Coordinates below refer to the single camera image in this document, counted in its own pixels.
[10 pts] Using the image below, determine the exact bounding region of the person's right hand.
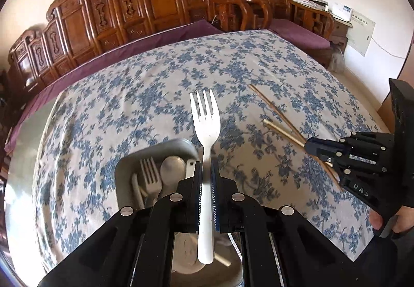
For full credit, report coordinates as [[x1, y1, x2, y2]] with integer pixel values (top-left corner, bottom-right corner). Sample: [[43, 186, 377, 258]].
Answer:
[[369, 205, 414, 238]]

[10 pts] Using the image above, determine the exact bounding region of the person's dark clothing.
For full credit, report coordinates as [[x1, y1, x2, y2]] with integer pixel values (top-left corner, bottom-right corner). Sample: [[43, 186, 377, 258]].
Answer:
[[354, 229, 411, 275]]

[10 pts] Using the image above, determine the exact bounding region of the wooden chopstick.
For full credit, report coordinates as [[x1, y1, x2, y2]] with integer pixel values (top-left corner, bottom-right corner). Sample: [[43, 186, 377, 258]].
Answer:
[[213, 254, 232, 267], [263, 118, 308, 148], [248, 84, 344, 193]]

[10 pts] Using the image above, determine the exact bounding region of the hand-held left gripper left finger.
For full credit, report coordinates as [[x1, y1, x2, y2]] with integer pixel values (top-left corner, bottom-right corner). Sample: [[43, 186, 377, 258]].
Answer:
[[37, 161, 204, 287]]

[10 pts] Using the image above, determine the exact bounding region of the blue floral tablecloth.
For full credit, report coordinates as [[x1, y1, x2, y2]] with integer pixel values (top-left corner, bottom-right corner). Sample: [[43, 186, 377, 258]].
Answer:
[[32, 28, 392, 271]]

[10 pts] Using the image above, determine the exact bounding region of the clear plastic bag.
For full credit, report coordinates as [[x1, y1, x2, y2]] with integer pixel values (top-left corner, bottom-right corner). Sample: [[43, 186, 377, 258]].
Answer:
[[330, 48, 347, 73]]

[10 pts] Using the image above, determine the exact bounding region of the brown cardboard piece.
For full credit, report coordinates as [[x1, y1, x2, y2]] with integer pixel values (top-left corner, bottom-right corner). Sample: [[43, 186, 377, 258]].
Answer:
[[377, 96, 394, 126]]

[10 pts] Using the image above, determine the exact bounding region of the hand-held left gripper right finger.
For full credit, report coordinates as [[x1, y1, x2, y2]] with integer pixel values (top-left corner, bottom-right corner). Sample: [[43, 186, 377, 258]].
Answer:
[[210, 161, 377, 287]]

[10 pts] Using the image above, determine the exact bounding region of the white plastic utensil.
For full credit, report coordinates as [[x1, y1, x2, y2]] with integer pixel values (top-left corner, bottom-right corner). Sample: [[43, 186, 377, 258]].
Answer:
[[131, 173, 147, 210]]

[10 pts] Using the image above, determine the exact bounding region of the white box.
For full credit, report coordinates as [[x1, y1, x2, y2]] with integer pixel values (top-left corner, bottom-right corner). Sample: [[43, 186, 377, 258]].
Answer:
[[328, 2, 354, 22]]

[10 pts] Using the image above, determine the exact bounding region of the white plastic fork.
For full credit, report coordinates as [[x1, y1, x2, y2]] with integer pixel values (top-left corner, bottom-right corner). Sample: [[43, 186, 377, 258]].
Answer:
[[140, 157, 162, 207], [190, 89, 221, 265]]

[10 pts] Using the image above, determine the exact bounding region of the white wall panel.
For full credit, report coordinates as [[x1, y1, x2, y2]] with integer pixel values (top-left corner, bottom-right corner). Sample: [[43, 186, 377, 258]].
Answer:
[[346, 9, 376, 56]]

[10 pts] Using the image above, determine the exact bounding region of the white plastic spoon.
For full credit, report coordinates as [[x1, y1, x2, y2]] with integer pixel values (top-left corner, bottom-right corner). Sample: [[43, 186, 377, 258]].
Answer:
[[160, 155, 187, 199]]

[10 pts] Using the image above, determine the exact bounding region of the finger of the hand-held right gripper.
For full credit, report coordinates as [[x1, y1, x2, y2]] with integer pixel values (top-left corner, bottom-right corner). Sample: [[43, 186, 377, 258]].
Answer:
[[305, 132, 396, 158], [319, 153, 390, 185]]

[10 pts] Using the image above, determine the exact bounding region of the white wall cable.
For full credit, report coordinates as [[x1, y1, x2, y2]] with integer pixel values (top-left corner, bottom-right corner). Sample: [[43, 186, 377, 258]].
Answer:
[[370, 37, 409, 59]]

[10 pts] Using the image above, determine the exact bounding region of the purple armchair seat cushion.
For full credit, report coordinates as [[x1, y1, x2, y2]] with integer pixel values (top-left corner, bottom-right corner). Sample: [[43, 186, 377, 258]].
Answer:
[[268, 18, 332, 50]]

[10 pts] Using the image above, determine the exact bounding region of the grey metal tray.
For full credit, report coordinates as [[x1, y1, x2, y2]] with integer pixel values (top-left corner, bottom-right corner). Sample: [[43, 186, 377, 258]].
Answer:
[[115, 138, 244, 287]]

